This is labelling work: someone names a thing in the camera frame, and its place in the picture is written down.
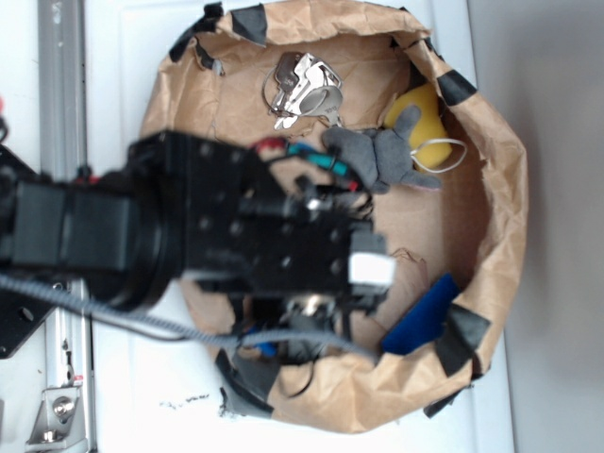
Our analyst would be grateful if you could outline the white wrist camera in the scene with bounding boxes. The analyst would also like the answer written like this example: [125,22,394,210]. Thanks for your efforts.
[348,252,396,288]

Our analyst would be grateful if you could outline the grey plush elephant toy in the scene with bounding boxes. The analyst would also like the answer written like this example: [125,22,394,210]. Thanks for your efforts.
[322,105,443,194]

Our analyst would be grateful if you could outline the brown paper bag bin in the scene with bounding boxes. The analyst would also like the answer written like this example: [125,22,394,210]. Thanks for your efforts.
[141,1,529,433]

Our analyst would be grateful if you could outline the yellow sponge block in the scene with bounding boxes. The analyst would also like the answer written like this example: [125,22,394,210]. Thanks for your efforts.
[383,83,453,171]

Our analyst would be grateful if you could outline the blue flat card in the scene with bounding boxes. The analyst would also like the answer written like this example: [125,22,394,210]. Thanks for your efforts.
[380,273,461,356]

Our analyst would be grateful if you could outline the grey braided cable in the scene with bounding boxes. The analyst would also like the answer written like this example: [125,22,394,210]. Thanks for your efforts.
[0,274,378,364]

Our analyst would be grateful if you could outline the metal corner bracket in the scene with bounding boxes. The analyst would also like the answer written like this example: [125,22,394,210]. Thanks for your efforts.
[25,387,86,452]

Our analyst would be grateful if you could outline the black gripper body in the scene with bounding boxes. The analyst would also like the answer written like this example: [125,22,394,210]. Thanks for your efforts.
[126,131,391,311]

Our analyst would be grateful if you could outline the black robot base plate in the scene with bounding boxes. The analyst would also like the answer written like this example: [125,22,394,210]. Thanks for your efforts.
[1,145,72,360]

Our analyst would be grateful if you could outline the aluminium rail frame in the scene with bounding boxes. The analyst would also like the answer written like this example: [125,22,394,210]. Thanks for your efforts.
[37,1,96,452]

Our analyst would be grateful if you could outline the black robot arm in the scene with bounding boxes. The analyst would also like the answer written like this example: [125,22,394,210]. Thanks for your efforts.
[1,131,396,310]

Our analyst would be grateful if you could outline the white rubber band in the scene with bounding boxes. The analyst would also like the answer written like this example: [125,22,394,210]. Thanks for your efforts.
[411,138,468,175]

